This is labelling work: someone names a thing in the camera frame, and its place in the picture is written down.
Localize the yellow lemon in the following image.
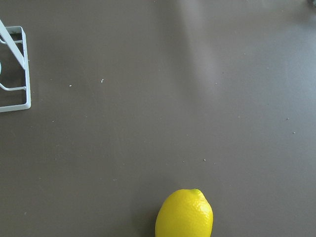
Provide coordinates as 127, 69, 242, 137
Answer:
155, 189, 213, 237

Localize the white wire cup rack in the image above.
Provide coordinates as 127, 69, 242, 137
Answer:
0, 23, 31, 113

